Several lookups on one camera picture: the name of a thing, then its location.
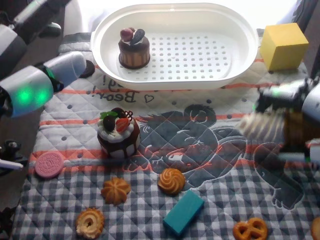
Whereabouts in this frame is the grey quilt with bear print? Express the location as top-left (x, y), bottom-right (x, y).
top-left (9, 28), bottom-right (320, 240)

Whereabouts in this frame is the ring butter cookie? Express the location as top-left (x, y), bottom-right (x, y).
top-left (75, 207), bottom-right (105, 240)

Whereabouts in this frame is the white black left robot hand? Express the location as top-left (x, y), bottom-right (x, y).
top-left (0, 0), bottom-right (88, 119)

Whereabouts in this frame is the pink sandwich cookie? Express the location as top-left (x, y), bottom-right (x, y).
top-left (34, 151), bottom-right (66, 179)

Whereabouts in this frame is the yellow cube block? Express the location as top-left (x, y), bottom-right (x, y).
top-left (259, 22), bottom-right (310, 73)

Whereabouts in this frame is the toy ice cream cone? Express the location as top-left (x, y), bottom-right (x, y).
top-left (237, 109), bottom-right (316, 151)

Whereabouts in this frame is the white oval perforated plastic tray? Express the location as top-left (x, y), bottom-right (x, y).
top-left (89, 2), bottom-right (261, 90)

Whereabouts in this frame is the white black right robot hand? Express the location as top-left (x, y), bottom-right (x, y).
top-left (252, 76), bottom-right (320, 165)

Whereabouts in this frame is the swirl butter cookie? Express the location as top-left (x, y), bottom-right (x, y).
top-left (157, 167), bottom-right (187, 196)

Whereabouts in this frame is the chocolate cake with cherry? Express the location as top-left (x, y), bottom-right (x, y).
top-left (118, 26), bottom-right (152, 70)

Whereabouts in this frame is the fluted star butter cookie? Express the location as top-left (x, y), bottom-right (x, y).
top-left (100, 176), bottom-right (132, 206)

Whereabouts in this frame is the cream cake with strawberry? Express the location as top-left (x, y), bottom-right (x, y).
top-left (96, 107), bottom-right (142, 158)

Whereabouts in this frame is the pretzel shaped cookie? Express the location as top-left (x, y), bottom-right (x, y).
top-left (232, 217), bottom-right (269, 240)

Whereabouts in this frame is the dark chocolate sandwich cookie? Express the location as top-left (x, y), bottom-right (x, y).
top-left (79, 59), bottom-right (96, 79)

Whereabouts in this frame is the orange biscuit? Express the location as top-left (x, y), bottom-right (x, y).
top-left (311, 216), bottom-right (320, 240)

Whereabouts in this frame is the teal rectangular block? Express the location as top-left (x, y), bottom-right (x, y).
top-left (162, 189), bottom-right (205, 237)

